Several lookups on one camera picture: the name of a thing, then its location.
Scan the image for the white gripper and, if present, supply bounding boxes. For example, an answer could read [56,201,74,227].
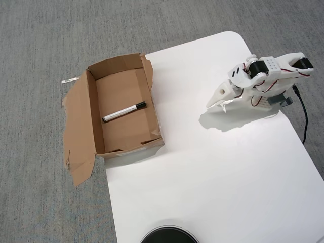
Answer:
[206,79,239,113]

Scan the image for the black round object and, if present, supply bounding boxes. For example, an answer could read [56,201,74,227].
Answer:
[139,219,200,243]

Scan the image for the white marker pen black cap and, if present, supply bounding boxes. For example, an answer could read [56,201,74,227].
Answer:
[102,101,147,124]

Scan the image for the open brown cardboard box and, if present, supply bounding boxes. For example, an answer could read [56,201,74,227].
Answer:
[60,52,166,187]

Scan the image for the grey table clamp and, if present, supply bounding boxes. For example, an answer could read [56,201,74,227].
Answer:
[268,94,295,108]

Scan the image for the black power cable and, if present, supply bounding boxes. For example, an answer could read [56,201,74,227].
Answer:
[292,85,309,145]

